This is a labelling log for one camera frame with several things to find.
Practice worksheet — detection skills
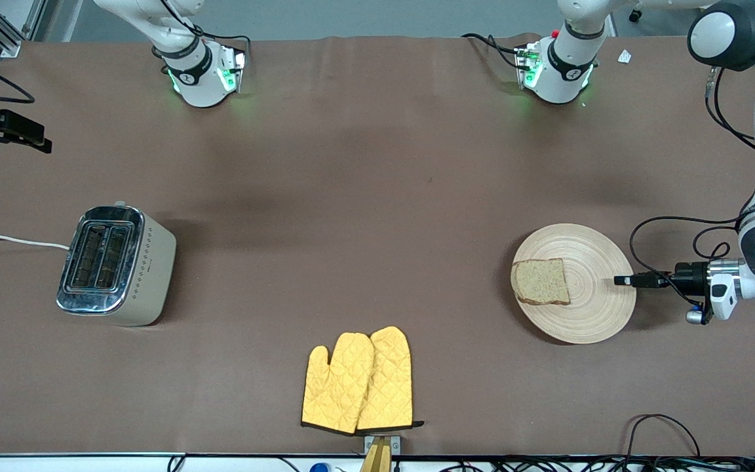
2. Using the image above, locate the round wooden plate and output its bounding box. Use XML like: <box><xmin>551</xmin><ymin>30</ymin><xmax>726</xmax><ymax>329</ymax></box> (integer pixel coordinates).
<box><xmin>513</xmin><ymin>224</ymin><xmax>637</xmax><ymax>345</ymax></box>

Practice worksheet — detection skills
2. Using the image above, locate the brown bread slice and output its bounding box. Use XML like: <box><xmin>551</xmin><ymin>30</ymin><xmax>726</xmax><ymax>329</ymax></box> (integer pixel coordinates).
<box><xmin>511</xmin><ymin>258</ymin><xmax>571</xmax><ymax>306</ymax></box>

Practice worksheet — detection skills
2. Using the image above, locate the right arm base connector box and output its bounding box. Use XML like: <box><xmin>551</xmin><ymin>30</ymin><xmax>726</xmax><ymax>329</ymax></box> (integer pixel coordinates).
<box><xmin>217</xmin><ymin>45</ymin><xmax>247</xmax><ymax>94</ymax></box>

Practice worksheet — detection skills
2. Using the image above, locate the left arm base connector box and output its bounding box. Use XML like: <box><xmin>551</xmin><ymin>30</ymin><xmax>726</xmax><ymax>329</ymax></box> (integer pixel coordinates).
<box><xmin>514</xmin><ymin>41</ymin><xmax>543</xmax><ymax>90</ymax></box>

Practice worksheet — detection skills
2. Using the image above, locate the beige and chrome toaster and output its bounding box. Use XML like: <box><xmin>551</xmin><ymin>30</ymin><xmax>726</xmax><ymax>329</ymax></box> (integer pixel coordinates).
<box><xmin>56</xmin><ymin>200</ymin><xmax>177</xmax><ymax>327</ymax></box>

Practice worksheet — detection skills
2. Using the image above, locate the yellow quilted oven mitt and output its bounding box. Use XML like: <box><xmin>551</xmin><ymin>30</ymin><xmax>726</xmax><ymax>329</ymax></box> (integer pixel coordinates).
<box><xmin>357</xmin><ymin>326</ymin><xmax>425</xmax><ymax>431</ymax></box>
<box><xmin>301</xmin><ymin>332</ymin><xmax>375</xmax><ymax>435</ymax></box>

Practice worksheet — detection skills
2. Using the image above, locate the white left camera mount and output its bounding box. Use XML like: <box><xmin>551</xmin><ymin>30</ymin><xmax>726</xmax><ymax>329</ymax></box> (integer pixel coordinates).
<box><xmin>709</xmin><ymin>274</ymin><xmax>739</xmax><ymax>322</ymax></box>

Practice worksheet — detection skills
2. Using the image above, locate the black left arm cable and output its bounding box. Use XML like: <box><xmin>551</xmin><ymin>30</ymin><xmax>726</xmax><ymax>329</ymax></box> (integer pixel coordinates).
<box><xmin>630</xmin><ymin>66</ymin><xmax>755</xmax><ymax>310</ymax></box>

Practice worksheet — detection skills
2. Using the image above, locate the white toaster power cord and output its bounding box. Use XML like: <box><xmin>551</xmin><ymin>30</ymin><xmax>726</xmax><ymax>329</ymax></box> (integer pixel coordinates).
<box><xmin>0</xmin><ymin>235</ymin><xmax>70</xmax><ymax>251</ymax></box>

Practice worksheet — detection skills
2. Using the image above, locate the looped thin black cable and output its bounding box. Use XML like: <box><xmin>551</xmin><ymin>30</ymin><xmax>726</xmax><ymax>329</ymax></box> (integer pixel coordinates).
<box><xmin>625</xmin><ymin>414</ymin><xmax>701</xmax><ymax>458</ymax></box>

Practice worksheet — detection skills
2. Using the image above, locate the black cable bundle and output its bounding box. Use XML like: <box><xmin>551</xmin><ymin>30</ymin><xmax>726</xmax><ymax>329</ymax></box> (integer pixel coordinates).
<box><xmin>443</xmin><ymin>456</ymin><xmax>755</xmax><ymax>472</ymax></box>

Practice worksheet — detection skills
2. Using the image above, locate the black base cable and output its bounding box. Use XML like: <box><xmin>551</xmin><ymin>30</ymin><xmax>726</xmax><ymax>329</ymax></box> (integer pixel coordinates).
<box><xmin>161</xmin><ymin>0</ymin><xmax>252</xmax><ymax>66</ymax></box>
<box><xmin>461</xmin><ymin>33</ymin><xmax>526</xmax><ymax>69</ymax></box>

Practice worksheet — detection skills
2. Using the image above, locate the small metal bracket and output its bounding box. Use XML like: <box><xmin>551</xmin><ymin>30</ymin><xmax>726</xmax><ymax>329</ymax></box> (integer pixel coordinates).
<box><xmin>364</xmin><ymin>435</ymin><xmax>402</xmax><ymax>455</ymax></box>

